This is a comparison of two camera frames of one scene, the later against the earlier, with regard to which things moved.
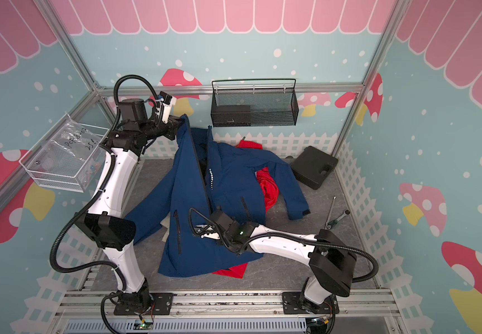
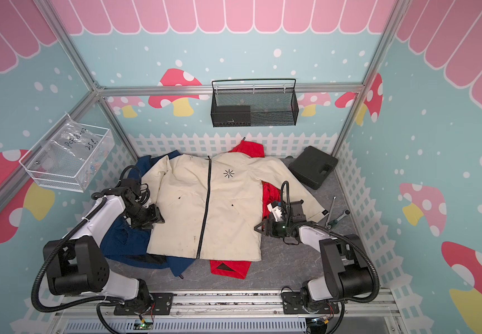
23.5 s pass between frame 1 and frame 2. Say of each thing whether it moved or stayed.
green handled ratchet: stayed
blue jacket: moved
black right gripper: moved
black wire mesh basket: stayed
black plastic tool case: stayed
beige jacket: moved
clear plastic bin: stayed
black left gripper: moved
